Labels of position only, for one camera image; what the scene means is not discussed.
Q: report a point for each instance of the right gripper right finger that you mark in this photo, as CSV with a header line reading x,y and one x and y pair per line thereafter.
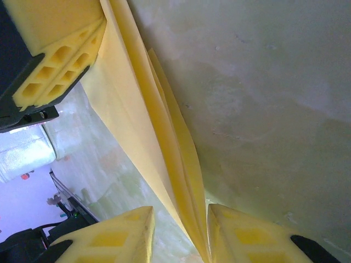
x,y
246,241

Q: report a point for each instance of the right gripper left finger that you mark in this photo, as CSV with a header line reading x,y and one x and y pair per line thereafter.
x,y
123,235

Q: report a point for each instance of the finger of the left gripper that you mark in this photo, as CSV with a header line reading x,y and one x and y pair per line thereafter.
x,y
55,27
79,71

